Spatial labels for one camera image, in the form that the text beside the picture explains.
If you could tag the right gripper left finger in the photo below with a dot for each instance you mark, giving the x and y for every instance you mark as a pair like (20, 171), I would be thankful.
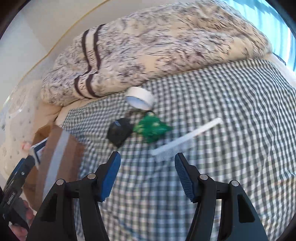
(55, 218)

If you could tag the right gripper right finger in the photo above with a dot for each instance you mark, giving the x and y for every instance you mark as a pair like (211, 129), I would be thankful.
(239, 219)

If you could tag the white cream tube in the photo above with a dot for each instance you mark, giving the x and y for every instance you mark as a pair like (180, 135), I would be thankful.
(36, 151)

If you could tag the white comb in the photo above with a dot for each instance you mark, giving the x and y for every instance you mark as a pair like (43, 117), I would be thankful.
(184, 142)

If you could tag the black teal small box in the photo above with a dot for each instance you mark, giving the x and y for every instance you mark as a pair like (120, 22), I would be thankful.
(119, 131)

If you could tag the green snack packet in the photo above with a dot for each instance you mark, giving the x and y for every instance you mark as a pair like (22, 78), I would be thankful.
(151, 128)

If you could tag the white tape roll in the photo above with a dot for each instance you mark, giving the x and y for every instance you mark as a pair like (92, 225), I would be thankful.
(140, 98)

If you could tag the person's left hand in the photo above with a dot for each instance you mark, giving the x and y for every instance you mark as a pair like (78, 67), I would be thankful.
(20, 232)

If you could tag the pink small item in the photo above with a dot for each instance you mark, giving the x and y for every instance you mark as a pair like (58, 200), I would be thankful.
(25, 146)

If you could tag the brown cardboard box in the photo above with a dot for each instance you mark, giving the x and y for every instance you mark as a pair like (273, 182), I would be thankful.
(60, 158)

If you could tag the white studded headboard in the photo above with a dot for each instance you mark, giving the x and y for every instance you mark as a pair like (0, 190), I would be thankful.
(17, 117)

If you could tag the beige pillow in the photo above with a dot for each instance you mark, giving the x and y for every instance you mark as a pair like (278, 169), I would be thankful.
(44, 118)

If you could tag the floral beige duvet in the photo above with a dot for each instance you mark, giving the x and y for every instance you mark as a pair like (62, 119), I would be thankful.
(148, 44)

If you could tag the blue window curtain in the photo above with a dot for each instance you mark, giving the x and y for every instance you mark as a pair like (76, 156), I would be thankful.
(267, 20)

